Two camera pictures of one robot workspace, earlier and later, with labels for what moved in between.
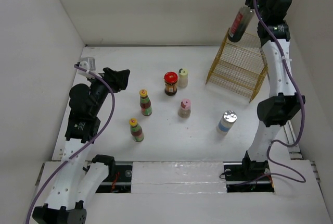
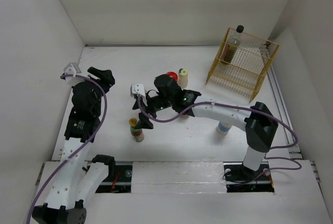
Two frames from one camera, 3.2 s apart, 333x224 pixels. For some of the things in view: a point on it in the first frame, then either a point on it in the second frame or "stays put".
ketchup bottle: [136, 130] stays put
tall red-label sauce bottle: [240, 23] → [231, 46]
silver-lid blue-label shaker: [226, 122] stays put
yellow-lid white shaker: [182, 77] stays put
